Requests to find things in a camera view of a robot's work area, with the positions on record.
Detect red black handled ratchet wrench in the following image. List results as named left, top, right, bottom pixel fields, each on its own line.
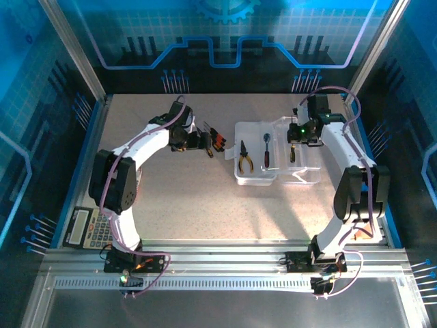
left=262, top=132, right=273, bottom=169

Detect yellow black handled pliers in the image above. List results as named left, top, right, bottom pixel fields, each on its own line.
left=238, top=139, right=255, bottom=175

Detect clear plastic tool box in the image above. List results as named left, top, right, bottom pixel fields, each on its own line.
left=223, top=115, right=322, bottom=187

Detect orange brown block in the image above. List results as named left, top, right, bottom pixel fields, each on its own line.
left=353, top=223, right=375, bottom=242

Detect grey desk calculator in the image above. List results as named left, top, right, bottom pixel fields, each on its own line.
left=62, top=206, right=115, bottom=249

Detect right black controller box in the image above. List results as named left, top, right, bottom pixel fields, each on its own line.
left=310, top=275, right=335, bottom=297

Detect black controller box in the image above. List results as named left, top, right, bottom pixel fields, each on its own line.
left=118, top=275, right=144, bottom=297
left=310, top=275, right=335, bottom=297

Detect left black controller box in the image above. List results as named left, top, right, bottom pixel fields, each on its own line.
left=118, top=275, right=144, bottom=297

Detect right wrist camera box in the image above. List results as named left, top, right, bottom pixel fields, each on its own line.
left=292, top=103, right=310, bottom=126

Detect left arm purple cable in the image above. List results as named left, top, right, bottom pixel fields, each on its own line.
left=100, top=94, right=188, bottom=297

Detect aluminium frame post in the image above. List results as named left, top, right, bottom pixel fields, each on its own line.
left=343, top=0, right=410, bottom=105
left=37, top=0, right=107, bottom=103

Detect aluminium front frame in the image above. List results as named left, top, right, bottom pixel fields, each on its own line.
left=20, top=238, right=432, bottom=328

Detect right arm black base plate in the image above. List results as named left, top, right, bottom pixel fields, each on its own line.
left=285, top=251, right=348, bottom=274

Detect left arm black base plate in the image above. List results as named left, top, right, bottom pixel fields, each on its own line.
left=103, top=251, right=167, bottom=274

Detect slotted grey cable duct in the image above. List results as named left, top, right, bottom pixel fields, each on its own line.
left=53, top=277, right=315, bottom=290

